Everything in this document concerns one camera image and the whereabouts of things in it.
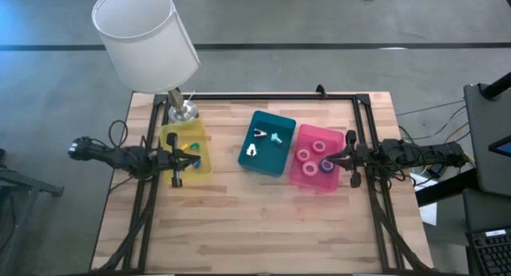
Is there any table lamp with white shade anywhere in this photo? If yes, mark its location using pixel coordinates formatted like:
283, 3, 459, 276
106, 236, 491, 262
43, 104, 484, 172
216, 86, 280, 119
91, 0, 201, 124

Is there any black keyboard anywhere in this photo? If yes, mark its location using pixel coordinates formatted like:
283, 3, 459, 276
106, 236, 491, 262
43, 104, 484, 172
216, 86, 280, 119
465, 227, 511, 276

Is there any grey side desk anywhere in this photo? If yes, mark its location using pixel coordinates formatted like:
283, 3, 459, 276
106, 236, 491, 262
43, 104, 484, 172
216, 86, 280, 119
462, 71, 511, 197

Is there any tablet with blue screen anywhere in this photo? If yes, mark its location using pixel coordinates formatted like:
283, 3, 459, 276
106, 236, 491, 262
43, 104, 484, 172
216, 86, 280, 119
487, 135, 511, 157

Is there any white paper sheet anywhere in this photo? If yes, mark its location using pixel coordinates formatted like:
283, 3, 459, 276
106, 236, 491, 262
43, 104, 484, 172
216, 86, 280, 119
410, 172, 438, 226

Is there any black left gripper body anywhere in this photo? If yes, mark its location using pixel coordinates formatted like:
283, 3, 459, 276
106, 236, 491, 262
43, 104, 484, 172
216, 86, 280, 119
157, 132, 183, 188

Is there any teal plastic bin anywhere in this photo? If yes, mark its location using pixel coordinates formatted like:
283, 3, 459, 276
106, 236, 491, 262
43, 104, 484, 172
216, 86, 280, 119
237, 110, 297, 178

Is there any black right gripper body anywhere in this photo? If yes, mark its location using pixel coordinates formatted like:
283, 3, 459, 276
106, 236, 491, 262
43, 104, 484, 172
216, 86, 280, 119
345, 129, 378, 188

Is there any black metal table frame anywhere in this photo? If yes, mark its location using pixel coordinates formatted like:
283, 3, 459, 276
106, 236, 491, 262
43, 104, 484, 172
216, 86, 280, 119
89, 93, 434, 275

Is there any yellow translucent plastic bin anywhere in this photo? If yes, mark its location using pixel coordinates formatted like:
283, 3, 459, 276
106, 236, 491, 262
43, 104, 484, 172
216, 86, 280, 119
159, 118, 213, 186

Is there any pink translucent plastic bin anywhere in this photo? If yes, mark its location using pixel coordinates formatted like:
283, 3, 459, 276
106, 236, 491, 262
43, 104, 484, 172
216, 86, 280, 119
289, 123, 347, 192

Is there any black floor stand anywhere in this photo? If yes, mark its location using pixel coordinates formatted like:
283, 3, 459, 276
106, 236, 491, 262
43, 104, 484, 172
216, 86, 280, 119
0, 148, 65, 276

